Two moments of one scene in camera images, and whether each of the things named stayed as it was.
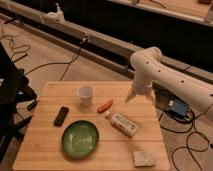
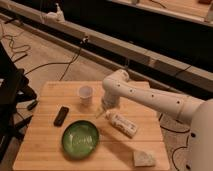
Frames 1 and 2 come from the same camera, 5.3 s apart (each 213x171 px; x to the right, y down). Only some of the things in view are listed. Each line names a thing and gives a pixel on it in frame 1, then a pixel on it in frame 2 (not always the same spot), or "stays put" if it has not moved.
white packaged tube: x=122 y=123 stays put
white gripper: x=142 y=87 -> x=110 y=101
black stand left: x=15 y=88 stays put
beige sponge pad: x=143 y=159 stays put
